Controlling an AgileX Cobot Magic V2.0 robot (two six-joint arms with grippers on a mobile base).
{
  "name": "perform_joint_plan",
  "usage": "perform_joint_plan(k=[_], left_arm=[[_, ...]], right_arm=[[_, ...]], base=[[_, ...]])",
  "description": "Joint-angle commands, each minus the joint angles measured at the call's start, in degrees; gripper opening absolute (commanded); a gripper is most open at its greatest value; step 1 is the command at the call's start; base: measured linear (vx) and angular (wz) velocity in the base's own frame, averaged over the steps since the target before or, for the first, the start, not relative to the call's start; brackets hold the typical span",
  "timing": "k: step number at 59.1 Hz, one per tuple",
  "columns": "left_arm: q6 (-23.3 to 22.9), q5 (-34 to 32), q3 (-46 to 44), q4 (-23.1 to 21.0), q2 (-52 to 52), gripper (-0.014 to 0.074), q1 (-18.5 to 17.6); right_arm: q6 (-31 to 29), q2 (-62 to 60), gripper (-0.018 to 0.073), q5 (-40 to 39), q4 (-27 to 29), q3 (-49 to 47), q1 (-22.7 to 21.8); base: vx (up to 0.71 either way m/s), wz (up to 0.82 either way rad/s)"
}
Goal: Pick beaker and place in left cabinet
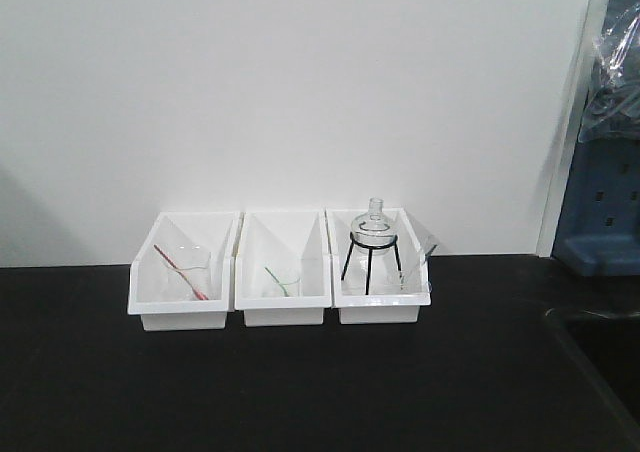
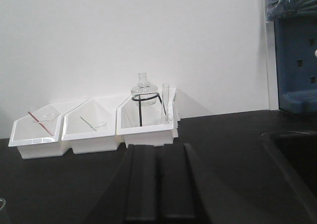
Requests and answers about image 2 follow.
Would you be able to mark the left white storage bin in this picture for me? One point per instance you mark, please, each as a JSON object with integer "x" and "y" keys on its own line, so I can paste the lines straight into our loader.
{"x": 32, "y": 141}

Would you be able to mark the black wire tripod stand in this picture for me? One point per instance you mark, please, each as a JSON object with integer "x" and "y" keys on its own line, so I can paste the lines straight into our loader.
{"x": 140, "y": 110}

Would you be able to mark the red stirring rod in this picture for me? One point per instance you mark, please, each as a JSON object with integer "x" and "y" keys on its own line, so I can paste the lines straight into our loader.
{"x": 40, "y": 123}

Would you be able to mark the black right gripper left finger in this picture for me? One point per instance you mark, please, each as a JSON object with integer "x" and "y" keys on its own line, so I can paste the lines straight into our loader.
{"x": 132, "y": 194}

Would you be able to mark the middle white storage bin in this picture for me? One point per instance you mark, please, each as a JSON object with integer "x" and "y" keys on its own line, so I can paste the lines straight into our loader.
{"x": 83, "y": 139}

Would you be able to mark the white storage bin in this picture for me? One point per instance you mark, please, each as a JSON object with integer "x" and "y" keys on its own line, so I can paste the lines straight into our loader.
{"x": 152, "y": 132}
{"x": 83, "y": 139}
{"x": 32, "y": 141}

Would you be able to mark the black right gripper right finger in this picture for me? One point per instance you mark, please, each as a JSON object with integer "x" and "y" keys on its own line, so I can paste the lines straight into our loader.
{"x": 190, "y": 193}

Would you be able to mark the clear plastic bag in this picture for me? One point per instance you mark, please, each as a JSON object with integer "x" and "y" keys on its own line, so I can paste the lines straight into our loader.
{"x": 281, "y": 9}

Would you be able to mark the small beaker in middle bin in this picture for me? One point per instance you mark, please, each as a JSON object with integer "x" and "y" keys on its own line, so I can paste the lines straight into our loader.
{"x": 100, "y": 125}

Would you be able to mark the large beaker in left bin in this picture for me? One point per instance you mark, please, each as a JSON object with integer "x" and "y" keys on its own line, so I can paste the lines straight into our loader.
{"x": 45, "y": 114}

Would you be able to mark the glass test tube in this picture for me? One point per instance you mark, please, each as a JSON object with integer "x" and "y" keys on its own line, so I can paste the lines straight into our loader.
{"x": 165, "y": 101}

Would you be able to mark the black lab sink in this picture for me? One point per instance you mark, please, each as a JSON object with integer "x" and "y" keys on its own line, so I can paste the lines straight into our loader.
{"x": 295, "y": 154}

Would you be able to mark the right white storage bin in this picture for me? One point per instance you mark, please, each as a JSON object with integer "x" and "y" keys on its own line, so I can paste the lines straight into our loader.
{"x": 152, "y": 132}

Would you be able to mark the round glass flask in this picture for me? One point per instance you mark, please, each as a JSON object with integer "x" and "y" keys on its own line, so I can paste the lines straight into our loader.
{"x": 144, "y": 88}

